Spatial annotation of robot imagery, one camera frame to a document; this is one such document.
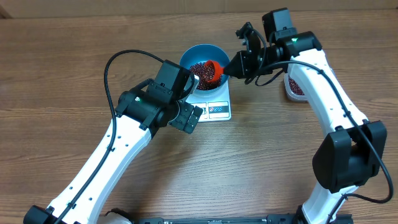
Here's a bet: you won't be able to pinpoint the orange scoop with blue handle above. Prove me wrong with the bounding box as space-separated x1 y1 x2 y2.
205 60 224 83

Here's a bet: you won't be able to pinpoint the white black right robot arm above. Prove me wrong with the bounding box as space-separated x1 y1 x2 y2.
224 8 387 223

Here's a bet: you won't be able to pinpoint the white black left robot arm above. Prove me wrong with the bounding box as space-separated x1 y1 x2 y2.
23 60 203 223

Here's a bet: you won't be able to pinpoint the white digital kitchen scale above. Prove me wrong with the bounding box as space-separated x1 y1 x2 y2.
187 81 232 123

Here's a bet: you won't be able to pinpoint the red beans in bowl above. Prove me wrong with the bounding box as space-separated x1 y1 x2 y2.
190 62 221 91

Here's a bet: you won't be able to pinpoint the teal plastic bowl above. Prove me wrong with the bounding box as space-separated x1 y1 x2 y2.
180 44 230 85

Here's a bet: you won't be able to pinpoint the clear plastic container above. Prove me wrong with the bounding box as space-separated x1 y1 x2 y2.
284 73 307 102

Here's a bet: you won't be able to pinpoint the red adzuki beans pile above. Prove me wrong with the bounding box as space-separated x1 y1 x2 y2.
288 77 304 96

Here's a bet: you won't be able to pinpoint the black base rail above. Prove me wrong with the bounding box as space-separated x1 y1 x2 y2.
105 214 354 224

